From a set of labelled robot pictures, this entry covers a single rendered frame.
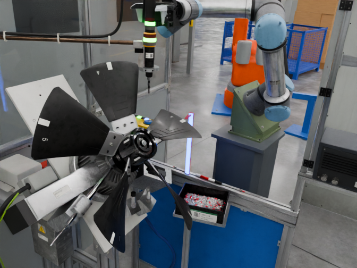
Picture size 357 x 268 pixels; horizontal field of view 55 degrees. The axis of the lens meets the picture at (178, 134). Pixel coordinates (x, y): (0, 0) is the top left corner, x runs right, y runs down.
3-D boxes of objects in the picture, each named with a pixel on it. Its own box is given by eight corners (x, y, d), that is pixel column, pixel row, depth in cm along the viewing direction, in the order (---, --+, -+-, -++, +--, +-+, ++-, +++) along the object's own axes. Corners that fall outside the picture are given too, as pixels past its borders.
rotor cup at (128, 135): (99, 153, 119) (121, 139, 111) (118, 130, 130) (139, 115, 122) (127, 182, 123) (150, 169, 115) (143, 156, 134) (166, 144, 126)
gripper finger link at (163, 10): (163, 26, 108) (169, 23, 116) (164, 6, 105) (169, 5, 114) (154, 25, 108) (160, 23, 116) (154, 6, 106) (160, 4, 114)
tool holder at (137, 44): (133, 72, 116) (133, 42, 112) (133, 67, 122) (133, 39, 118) (159, 72, 117) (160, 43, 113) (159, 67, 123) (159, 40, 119)
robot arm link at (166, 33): (171, 28, 149) (189, 14, 142) (166, 43, 142) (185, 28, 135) (159, 15, 145) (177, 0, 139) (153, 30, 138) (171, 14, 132)
